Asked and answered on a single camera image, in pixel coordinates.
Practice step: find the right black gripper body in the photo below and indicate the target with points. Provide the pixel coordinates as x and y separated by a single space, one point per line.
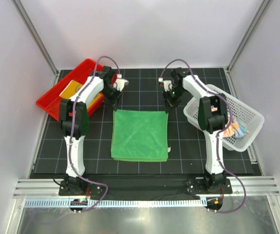
173 95

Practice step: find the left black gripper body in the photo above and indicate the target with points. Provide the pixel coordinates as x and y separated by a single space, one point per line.
110 93

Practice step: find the green towel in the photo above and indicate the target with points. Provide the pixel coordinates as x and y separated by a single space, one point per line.
140 136

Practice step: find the yellow blue hello towel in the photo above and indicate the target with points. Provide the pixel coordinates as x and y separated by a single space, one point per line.
70 90

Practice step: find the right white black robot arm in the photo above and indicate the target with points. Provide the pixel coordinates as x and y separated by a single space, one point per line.
212 119

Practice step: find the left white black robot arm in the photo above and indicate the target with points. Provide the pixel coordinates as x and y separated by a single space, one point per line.
74 120

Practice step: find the black grid cutting mat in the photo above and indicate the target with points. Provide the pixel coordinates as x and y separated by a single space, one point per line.
187 155

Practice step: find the red plastic tray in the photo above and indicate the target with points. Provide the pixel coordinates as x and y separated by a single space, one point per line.
50 102

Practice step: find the orange beige towel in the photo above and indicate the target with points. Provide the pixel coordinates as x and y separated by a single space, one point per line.
234 130

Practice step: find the white perforated plastic basket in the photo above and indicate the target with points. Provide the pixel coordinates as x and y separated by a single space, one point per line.
250 119

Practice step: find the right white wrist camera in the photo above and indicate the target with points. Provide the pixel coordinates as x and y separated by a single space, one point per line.
166 84

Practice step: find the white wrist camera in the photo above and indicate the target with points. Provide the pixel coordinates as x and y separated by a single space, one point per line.
120 83
166 84

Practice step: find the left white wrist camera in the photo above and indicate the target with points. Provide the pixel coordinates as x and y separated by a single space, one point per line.
120 83

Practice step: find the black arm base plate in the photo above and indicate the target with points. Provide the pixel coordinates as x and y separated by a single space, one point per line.
130 187

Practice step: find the slotted cable duct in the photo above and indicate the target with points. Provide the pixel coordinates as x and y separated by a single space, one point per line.
81 203

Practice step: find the aluminium frame rail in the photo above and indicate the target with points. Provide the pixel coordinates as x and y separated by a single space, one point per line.
32 188

